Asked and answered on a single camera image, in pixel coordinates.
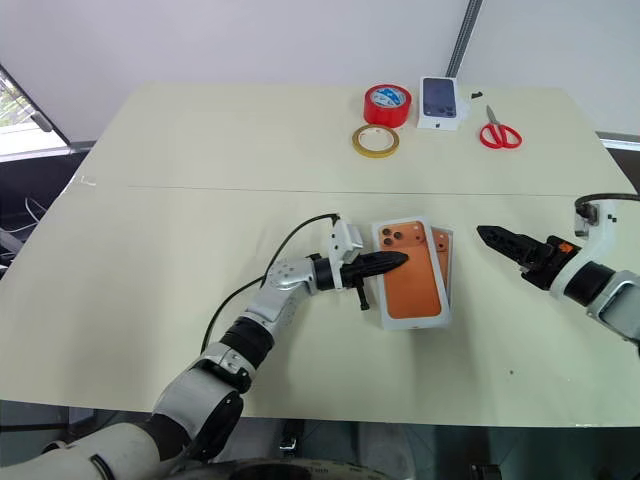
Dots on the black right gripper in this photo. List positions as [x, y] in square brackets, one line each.
[547, 260]

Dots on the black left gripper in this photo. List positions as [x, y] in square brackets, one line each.
[351, 275]

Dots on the white phone box lid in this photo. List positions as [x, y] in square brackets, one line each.
[412, 285]

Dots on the orange smartphone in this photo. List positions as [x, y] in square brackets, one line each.
[442, 265]

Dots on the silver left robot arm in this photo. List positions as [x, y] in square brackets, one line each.
[280, 285]

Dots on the white box with blue phone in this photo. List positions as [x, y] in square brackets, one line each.
[439, 97]

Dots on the yellow tape roll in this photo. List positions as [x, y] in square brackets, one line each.
[361, 146]

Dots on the red tape roll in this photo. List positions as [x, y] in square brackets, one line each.
[386, 111]

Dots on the dark rounded housing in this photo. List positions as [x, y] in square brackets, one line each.
[280, 471]

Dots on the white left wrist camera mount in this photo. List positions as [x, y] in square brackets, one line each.
[345, 240]

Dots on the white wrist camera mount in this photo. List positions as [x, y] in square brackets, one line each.
[345, 240]
[602, 235]

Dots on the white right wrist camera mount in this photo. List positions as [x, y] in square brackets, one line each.
[602, 235]

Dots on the grey metal wall strip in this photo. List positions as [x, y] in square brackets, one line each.
[465, 37]

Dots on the black window frame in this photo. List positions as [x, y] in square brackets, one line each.
[35, 107]

